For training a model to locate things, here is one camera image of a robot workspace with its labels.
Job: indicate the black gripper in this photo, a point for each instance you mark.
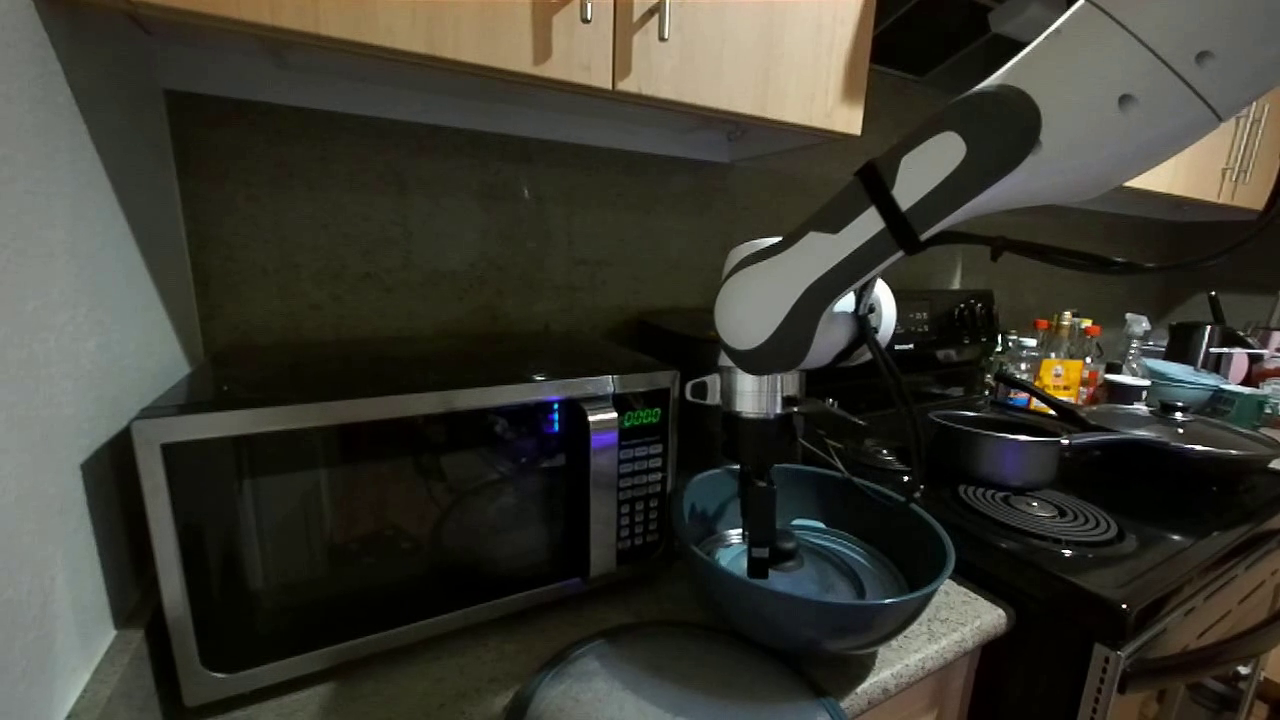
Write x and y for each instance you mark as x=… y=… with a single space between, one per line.
x=774 y=447

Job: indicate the glass lid with black knob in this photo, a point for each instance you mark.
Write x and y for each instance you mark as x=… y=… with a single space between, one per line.
x=827 y=567

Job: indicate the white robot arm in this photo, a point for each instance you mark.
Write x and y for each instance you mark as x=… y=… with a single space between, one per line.
x=933 y=172

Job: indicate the dark blue bowl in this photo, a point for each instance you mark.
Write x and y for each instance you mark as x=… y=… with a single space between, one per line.
x=907 y=575

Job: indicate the dark frying pan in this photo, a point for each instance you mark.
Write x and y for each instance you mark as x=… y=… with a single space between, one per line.
x=1201 y=437

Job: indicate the dark grey oval dish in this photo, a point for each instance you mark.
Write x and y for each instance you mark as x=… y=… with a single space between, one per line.
x=682 y=682

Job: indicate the large electric coil burner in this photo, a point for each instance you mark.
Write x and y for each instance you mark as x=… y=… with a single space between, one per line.
x=1040 y=512

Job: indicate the yellow container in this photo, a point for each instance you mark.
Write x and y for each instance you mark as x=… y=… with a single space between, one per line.
x=1067 y=372

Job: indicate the stainless steel microwave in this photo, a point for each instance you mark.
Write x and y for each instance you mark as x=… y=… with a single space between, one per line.
x=373 y=533

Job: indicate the black electric stove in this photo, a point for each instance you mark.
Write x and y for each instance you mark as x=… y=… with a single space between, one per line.
x=1174 y=533

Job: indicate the teal container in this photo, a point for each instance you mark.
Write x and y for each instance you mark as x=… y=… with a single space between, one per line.
x=1184 y=387

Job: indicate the wooden upper cabinet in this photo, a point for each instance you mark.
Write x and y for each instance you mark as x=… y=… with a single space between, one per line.
x=1227 y=166
x=744 y=53

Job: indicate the dark range hood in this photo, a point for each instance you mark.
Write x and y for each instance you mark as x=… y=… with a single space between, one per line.
x=933 y=32

